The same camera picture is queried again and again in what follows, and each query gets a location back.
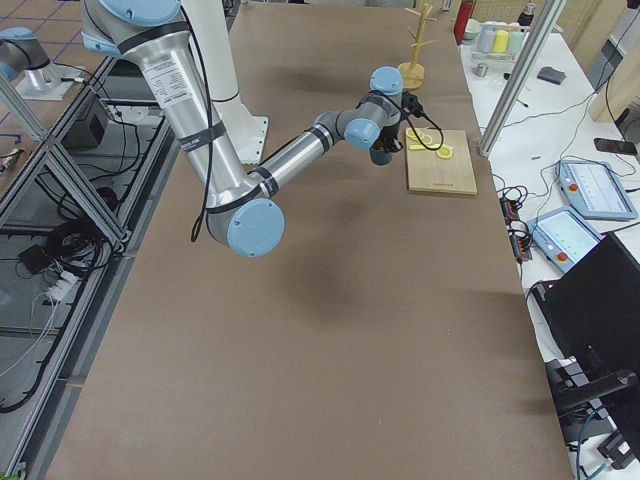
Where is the small steel cup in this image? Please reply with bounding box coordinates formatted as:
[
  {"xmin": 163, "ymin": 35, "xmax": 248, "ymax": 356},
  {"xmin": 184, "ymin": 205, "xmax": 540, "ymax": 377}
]
[{"xmin": 473, "ymin": 62, "xmax": 489, "ymax": 78}]

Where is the teach pendant far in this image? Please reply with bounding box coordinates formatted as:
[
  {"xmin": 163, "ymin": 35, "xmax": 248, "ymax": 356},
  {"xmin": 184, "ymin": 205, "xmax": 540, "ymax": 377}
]
[{"xmin": 558, "ymin": 160, "xmax": 638, "ymax": 221}]

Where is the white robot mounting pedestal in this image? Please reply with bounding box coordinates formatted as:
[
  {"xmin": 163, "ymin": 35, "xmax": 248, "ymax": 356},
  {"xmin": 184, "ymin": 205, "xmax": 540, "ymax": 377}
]
[{"xmin": 182, "ymin": 0, "xmax": 268, "ymax": 164}]

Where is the wooden cutting board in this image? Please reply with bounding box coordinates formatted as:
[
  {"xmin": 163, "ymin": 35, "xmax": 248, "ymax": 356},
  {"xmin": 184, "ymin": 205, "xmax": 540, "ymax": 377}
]
[{"xmin": 405, "ymin": 127, "xmax": 477, "ymax": 195}]

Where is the black smartphone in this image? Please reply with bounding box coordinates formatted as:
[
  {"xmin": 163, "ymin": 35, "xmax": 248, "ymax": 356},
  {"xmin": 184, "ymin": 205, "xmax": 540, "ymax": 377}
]
[{"xmin": 594, "ymin": 137, "xmax": 638, "ymax": 156}]

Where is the grey cup on tray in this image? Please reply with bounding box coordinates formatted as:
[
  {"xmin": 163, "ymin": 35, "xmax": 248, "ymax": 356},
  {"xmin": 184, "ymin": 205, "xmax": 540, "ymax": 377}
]
[{"xmin": 476, "ymin": 26, "xmax": 496, "ymax": 53}]

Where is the light blue cup on tray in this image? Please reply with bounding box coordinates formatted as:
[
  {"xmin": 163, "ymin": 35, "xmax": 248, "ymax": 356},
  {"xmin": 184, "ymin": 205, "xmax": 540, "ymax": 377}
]
[{"xmin": 506, "ymin": 30, "xmax": 524, "ymax": 55}]

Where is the aluminium frame post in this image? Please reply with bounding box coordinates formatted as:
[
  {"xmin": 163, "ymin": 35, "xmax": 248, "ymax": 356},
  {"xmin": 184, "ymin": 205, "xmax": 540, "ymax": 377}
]
[{"xmin": 478, "ymin": 0, "xmax": 566, "ymax": 157}]

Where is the yellow cup on tray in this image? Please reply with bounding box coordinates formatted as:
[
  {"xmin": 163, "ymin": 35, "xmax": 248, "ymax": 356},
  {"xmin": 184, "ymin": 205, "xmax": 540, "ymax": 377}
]
[{"xmin": 492, "ymin": 30, "xmax": 509, "ymax": 53}]

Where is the teach pendant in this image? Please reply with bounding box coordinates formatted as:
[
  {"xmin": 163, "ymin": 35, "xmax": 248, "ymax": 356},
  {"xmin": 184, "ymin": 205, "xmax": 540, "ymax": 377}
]
[
  {"xmin": 527, "ymin": 207, "xmax": 603, "ymax": 273},
  {"xmin": 558, "ymin": 160, "xmax": 638, "ymax": 221}
]

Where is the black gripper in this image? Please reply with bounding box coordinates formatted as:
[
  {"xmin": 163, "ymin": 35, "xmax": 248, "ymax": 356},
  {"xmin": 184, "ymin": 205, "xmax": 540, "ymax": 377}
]
[{"xmin": 375, "ymin": 122, "xmax": 403, "ymax": 152}]

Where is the small black square pad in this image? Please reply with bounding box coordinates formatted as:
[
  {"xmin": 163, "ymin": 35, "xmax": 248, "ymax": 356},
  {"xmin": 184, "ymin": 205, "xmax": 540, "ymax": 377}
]
[{"xmin": 537, "ymin": 66, "xmax": 566, "ymax": 85}]

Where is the teach pendant near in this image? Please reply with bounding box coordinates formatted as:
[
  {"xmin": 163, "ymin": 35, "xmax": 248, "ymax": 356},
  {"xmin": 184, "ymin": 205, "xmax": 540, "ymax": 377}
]
[{"xmin": 527, "ymin": 207, "xmax": 603, "ymax": 273}]

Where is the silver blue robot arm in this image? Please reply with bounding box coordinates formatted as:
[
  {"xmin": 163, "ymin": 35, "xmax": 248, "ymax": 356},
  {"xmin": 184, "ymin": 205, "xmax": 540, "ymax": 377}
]
[{"xmin": 81, "ymin": 1, "xmax": 404, "ymax": 257}]

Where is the black monitor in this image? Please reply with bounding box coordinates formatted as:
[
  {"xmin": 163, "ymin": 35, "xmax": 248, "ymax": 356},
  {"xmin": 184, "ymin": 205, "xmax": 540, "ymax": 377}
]
[{"xmin": 534, "ymin": 233, "xmax": 639, "ymax": 425}]

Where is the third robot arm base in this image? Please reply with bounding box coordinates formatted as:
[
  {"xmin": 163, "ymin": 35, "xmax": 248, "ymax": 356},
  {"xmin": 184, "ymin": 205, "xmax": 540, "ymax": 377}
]
[{"xmin": 1, "ymin": 27, "xmax": 75, "ymax": 101}]

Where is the red thermos bottle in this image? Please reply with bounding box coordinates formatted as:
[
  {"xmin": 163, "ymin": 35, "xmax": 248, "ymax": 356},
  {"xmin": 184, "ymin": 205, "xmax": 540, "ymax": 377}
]
[{"xmin": 453, "ymin": 0, "xmax": 474, "ymax": 45}]

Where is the wooden cup rack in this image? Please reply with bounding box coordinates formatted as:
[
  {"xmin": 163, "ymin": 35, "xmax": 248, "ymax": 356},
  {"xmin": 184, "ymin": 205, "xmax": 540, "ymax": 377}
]
[{"xmin": 398, "ymin": 1, "xmax": 435, "ymax": 91}]

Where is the lemon slice front left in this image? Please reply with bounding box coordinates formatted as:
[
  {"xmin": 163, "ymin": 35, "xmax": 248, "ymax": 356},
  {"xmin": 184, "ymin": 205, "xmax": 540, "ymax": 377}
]
[{"xmin": 436, "ymin": 145, "xmax": 454, "ymax": 159}]

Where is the dark blue cup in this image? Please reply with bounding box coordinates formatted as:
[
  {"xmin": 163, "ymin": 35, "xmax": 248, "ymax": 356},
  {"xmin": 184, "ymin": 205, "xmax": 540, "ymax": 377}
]
[{"xmin": 369, "ymin": 145, "xmax": 396, "ymax": 166}]

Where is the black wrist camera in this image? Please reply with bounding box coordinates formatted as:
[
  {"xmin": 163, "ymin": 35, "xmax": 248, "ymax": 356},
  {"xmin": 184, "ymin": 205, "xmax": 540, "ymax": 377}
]
[{"xmin": 401, "ymin": 91, "xmax": 424, "ymax": 118}]

